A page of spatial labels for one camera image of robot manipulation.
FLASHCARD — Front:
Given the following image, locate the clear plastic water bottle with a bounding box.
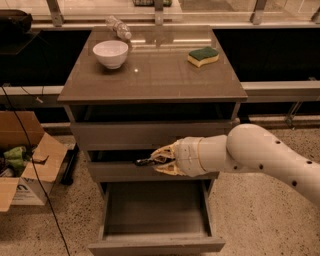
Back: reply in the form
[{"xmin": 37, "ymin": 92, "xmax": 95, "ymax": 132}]
[{"xmin": 106, "ymin": 16, "xmax": 132, "ymax": 41}]

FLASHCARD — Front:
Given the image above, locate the black object on ledge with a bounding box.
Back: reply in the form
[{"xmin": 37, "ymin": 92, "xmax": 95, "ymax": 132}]
[{"xmin": 0, "ymin": 9, "xmax": 33, "ymax": 36}]

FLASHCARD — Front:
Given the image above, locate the white ceramic bowl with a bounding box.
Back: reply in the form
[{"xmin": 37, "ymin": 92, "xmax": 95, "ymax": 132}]
[{"xmin": 93, "ymin": 40, "xmax": 129, "ymax": 69}]

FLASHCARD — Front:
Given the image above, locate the grey top drawer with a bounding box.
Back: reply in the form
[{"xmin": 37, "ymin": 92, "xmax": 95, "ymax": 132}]
[{"xmin": 70, "ymin": 118, "xmax": 239, "ymax": 151}]

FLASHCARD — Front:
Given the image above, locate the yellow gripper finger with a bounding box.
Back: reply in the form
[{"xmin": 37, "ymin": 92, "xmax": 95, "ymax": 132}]
[
  {"xmin": 151, "ymin": 144, "xmax": 175, "ymax": 161},
  {"xmin": 153, "ymin": 162, "xmax": 184, "ymax": 176}
]

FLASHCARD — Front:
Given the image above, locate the open cardboard box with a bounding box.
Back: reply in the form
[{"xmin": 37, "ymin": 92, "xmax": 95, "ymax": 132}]
[{"xmin": 0, "ymin": 111, "xmax": 67, "ymax": 212}]

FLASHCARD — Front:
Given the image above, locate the yellow green sponge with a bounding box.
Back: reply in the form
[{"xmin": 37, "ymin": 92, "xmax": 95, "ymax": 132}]
[{"xmin": 187, "ymin": 47, "xmax": 219, "ymax": 68}]

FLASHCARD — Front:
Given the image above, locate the grey middle drawer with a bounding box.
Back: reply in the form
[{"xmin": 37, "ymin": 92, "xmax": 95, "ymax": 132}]
[{"xmin": 87, "ymin": 147, "xmax": 224, "ymax": 183}]

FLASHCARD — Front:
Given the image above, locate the black table leg right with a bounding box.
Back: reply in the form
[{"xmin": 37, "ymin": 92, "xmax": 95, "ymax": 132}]
[{"xmin": 238, "ymin": 104, "xmax": 250, "ymax": 124}]

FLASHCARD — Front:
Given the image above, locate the green bag in box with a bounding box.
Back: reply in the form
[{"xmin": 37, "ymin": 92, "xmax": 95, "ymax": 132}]
[{"xmin": 3, "ymin": 146, "xmax": 26, "ymax": 176}]

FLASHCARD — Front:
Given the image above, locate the black cable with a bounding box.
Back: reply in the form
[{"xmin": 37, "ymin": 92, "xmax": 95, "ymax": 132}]
[{"xmin": 0, "ymin": 83, "xmax": 72, "ymax": 256}]

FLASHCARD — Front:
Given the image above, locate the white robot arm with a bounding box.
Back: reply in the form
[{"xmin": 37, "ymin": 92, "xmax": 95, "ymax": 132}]
[{"xmin": 151, "ymin": 124, "xmax": 320, "ymax": 206}]

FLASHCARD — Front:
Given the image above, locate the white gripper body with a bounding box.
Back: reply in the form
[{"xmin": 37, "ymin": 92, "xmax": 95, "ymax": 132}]
[{"xmin": 174, "ymin": 137, "xmax": 204, "ymax": 177}]

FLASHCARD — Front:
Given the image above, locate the grey bottom drawer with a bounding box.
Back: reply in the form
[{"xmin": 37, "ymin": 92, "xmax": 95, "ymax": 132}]
[{"xmin": 89, "ymin": 180, "xmax": 225, "ymax": 256}]

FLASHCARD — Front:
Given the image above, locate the black table leg left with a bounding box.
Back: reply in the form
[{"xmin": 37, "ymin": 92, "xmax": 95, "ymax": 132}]
[{"xmin": 61, "ymin": 145, "xmax": 79, "ymax": 185}]

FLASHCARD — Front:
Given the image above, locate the grey drawer cabinet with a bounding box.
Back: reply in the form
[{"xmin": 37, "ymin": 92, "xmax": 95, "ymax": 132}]
[{"xmin": 57, "ymin": 25, "xmax": 249, "ymax": 256}]

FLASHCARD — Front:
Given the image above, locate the black table leg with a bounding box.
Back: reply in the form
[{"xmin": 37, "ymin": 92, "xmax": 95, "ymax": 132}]
[
  {"xmin": 61, "ymin": 145, "xmax": 79, "ymax": 185},
  {"xmin": 238, "ymin": 104, "xmax": 250, "ymax": 124}
]

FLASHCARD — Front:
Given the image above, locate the grey drawer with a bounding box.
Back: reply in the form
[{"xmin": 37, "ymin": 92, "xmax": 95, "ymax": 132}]
[
  {"xmin": 70, "ymin": 118, "xmax": 239, "ymax": 151},
  {"xmin": 87, "ymin": 147, "xmax": 224, "ymax": 183},
  {"xmin": 89, "ymin": 180, "xmax": 225, "ymax": 256}
]

